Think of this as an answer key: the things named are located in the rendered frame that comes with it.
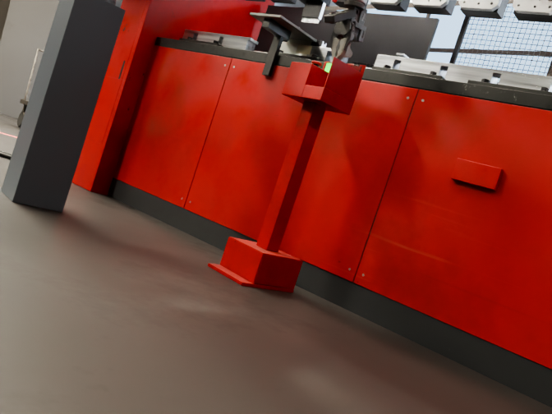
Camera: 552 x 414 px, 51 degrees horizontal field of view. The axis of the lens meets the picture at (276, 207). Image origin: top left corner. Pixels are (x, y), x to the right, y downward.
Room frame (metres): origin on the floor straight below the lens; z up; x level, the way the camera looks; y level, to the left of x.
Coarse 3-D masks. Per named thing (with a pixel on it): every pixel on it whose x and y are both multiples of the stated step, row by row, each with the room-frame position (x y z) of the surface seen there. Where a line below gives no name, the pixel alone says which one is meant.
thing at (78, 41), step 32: (64, 0) 2.10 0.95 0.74; (96, 0) 2.06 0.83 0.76; (64, 32) 2.01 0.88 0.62; (96, 32) 2.08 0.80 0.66; (64, 64) 2.03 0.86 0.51; (96, 64) 2.10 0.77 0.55; (32, 96) 2.12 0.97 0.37; (64, 96) 2.05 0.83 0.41; (96, 96) 2.12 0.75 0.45; (32, 128) 2.03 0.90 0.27; (64, 128) 2.07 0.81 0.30; (32, 160) 2.03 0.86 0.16; (64, 160) 2.09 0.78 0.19; (32, 192) 2.05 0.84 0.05; (64, 192) 2.12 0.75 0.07
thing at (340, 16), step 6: (330, 12) 1.95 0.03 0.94; (336, 12) 1.97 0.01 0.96; (342, 12) 1.95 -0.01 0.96; (348, 12) 1.97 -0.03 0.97; (354, 12) 1.99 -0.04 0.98; (324, 18) 1.95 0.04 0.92; (330, 18) 1.93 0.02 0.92; (336, 18) 1.93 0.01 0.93; (342, 18) 1.95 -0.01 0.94; (348, 18) 1.97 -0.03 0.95
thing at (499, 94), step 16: (192, 48) 2.87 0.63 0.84; (208, 48) 2.80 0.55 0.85; (224, 48) 2.73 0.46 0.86; (288, 64) 2.47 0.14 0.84; (384, 80) 2.17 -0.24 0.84; (400, 80) 2.13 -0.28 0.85; (416, 80) 2.09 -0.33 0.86; (432, 80) 2.05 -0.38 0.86; (448, 80) 2.02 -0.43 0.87; (480, 96) 1.94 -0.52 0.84; (496, 96) 1.90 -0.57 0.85; (512, 96) 1.87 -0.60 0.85; (528, 96) 1.84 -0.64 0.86; (544, 96) 1.81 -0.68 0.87
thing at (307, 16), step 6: (306, 6) 2.66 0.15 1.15; (312, 6) 2.64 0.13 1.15; (318, 6) 2.62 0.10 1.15; (324, 6) 2.62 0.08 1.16; (306, 12) 2.66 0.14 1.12; (312, 12) 2.64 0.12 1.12; (318, 12) 2.62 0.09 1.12; (306, 18) 2.66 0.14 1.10; (312, 18) 2.64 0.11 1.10; (318, 18) 2.61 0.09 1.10
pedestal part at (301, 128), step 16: (304, 112) 2.05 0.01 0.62; (320, 112) 2.05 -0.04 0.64; (304, 128) 2.03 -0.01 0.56; (304, 144) 2.03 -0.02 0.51; (288, 160) 2.05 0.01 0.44; (304, 160) 2.05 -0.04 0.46; (288, 176) 2.03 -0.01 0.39; (288, 192) 2.03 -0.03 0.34; (272, 208) 2.05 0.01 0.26; (288, 208) 2.05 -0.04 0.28; (272, 224) 2.03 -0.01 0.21; (272, 240) 2.03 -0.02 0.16
